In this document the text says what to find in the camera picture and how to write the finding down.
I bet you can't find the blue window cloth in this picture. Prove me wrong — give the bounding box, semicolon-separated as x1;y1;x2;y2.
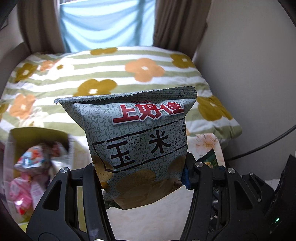
59;1;156;52

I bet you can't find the pink white snack bag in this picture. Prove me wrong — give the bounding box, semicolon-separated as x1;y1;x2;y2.
9;174;46;215

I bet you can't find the blue red white snack bag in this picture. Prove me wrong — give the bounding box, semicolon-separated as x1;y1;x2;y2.
14;145;51;175

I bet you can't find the green small snack packet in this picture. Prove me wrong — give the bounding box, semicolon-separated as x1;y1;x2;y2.
198;149;219;169

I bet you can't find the left brown curtain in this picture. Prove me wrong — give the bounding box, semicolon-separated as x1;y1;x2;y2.
18;0;66;54

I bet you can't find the grey corn chips bag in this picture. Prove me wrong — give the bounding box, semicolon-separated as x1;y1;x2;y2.
55;86;197;210

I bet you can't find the floral striped duvet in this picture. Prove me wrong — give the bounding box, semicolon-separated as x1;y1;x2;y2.
1;47;242;143

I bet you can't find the brown curtain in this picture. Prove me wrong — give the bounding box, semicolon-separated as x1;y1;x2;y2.
18;0;66;54
153;0;212;58

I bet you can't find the grey headboard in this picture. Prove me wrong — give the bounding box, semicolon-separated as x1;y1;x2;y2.
0;42;31;94

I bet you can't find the right brown curtain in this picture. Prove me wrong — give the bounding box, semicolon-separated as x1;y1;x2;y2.
153;0;212;58

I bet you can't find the green cardboard box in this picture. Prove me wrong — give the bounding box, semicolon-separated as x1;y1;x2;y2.
3;127;91;230

